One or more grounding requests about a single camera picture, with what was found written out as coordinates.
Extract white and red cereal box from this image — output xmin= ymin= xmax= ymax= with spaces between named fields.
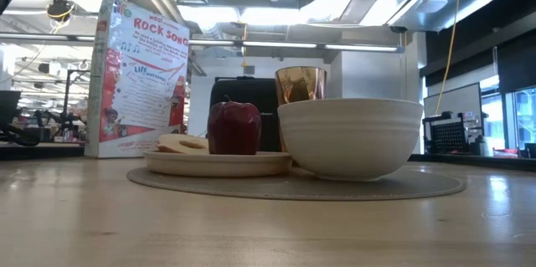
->
xmin=84 ymin=0 xmax=192 ymax=159

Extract tan toast slice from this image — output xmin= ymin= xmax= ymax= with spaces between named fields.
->
xmin=156 ymin=133 xmax=210 ymax=155

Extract dark red apple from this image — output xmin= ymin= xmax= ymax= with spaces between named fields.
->
xmin=206 ymin=95 xmax=263 ymax=156

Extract shiny copper cup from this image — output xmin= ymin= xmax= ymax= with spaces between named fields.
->
xmin=274 ymin=65 xmax=328 ymax=154

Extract black monitor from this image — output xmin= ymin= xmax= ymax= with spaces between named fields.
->
xmin=0 ymin=90 xmax=22 ymax=126

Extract black upright stand pole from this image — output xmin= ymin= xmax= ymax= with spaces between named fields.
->
xmin=61 ymin=69 xmax=75 ymax=129

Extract black toaster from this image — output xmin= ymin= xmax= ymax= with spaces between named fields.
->
xmin=208 ymin=75 xmax=282 ymax=153

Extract cream shallow plate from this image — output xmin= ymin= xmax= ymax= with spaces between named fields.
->
xmin=142 ymin=151 xmax=293 ymax=178

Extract long ceiling light strip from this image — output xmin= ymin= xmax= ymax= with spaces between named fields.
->
xmin=0 ymin=32 xmax=404 ymax=54

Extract round beige placemat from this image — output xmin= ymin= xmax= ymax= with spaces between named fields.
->
xmin=126 ymin=165 xmax=467 ymax=202

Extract white ribbed bowl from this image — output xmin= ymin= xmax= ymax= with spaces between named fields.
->
xmin=276 ymin=98 xmax=425 ymax=182

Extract white partition board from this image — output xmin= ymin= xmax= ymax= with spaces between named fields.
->
xmin=423 ymin=82 xmax=483 ymax=118

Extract black pegboard rack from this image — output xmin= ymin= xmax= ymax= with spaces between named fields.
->
xmin=422 ymin=110 xmax=483 ymax=156

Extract black and yellow cable reel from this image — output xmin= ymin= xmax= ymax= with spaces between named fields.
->
xmin=45 ymin=0 xmax=76 ymax=22

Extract yellow hanging cable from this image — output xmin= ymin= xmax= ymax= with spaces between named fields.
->
xmin=434 ymin=0 xmax=467 ymax=116

